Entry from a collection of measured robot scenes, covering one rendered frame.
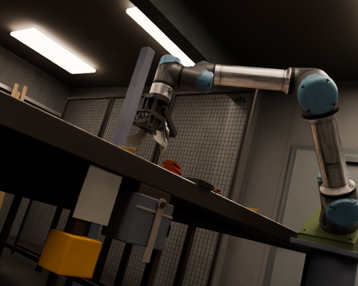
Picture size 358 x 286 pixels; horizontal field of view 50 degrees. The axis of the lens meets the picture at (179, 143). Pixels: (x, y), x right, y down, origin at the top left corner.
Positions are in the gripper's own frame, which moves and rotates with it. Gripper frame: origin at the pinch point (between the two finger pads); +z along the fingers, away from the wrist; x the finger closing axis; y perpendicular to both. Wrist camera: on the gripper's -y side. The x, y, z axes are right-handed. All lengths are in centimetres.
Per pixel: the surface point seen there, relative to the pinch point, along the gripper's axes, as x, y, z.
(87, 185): 20.3, 34.6, 16.6
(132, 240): 23.1, 19.3, 25.4
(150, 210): 23.3, 16.2, 17.6
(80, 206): 20.3, 34.4, 21.2
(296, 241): 31, -59, 12
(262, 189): -129, -329, -58
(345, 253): 49, -60, 12
